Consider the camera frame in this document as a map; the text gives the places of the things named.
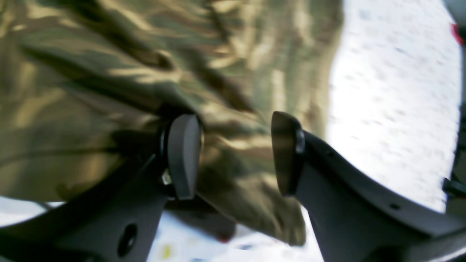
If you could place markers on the red table clamp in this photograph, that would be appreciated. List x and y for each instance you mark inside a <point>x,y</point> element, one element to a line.
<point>459,33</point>

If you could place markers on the white speckled table cloth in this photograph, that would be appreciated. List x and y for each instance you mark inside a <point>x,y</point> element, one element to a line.
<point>393,111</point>

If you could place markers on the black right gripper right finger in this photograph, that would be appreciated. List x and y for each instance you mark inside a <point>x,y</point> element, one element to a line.
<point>354,218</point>

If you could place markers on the camouflage T-shirt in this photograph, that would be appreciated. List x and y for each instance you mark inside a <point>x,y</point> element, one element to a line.
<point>76,72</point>

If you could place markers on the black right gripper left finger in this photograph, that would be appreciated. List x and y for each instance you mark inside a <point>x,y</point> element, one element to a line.
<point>116,220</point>

